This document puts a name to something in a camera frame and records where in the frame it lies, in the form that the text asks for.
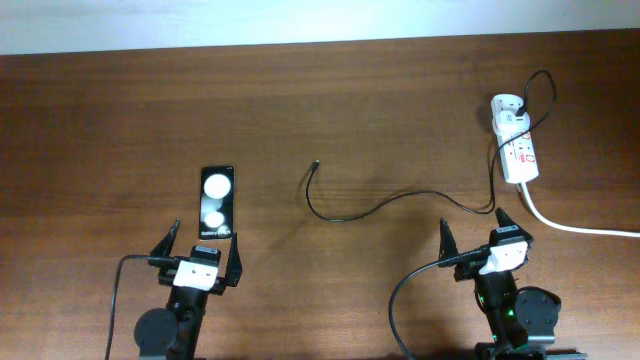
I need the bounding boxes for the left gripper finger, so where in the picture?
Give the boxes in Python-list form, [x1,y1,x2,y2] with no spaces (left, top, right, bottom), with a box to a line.
[150,219,181,257]
[225,233,243,287]

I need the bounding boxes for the black Samsung Galaxy smartphone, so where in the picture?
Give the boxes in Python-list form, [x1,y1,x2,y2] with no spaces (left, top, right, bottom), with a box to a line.
[198,165,235,240]

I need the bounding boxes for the black USB charging cable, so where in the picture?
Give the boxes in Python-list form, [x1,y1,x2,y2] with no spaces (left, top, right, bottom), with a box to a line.
[305,69,558,223]

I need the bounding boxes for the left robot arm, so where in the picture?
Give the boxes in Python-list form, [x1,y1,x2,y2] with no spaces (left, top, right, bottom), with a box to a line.
[134,221,243,360]

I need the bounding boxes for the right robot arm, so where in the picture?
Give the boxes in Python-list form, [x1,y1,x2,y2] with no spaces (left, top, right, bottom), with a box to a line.
[439,208,561,359]

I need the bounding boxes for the white USB charger plug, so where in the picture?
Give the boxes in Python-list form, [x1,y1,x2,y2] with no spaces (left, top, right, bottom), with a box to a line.
[492,110,530,136]

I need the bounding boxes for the white power strip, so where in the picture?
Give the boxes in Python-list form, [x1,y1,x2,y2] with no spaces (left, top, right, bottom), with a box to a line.
[491,94,539,184]

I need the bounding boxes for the white power strip cord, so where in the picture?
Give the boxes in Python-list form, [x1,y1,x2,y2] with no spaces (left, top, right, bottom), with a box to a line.
[518,181,640,239]

